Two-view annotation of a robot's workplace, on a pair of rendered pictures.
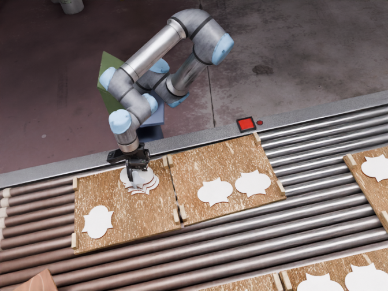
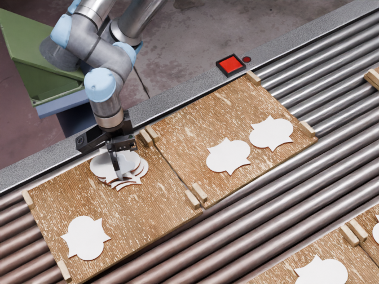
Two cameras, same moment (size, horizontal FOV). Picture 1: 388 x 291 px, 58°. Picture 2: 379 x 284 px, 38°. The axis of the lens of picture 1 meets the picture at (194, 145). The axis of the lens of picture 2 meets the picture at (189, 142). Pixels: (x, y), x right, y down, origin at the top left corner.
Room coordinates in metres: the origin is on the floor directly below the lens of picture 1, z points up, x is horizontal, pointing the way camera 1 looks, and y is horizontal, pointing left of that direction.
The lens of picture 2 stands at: (-0.10, 0.40, 2.26)
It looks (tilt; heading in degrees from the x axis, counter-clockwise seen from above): 52 degrees down; 339
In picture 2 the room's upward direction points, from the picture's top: 8 degrees counter-clockwise
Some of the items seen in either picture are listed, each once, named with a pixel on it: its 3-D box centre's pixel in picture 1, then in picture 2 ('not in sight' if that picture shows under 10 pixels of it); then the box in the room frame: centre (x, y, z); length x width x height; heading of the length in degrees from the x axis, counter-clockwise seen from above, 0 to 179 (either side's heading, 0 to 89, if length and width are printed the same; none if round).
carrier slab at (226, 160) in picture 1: (223, 176); (228, 135); (0.83, -0.10, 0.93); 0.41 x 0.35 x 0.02; 96
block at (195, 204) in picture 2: (176, 216); (192, 199); (0.67, 0.11, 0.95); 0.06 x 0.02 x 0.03; 4
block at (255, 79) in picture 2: (256, 138); (253, 78); (0.98, -0.28, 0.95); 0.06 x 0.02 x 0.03; 6
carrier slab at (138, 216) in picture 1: (125, 202); (110, 203); (0.79, 0.32, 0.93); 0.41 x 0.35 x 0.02; 94
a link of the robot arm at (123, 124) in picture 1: (123, 126); (102, 91); (0.87, 0.23, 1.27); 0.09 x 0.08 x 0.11; 136
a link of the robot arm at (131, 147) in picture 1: (128, 141); (108, 112); (0.87, 0.23, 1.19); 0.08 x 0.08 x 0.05
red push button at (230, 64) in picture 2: (246, 125); (230, 65); (1.10, -0.26, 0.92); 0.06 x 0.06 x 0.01; 3
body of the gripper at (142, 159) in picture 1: (135, 155); (117, 132); (0.87, 0.23, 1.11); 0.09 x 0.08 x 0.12; 76
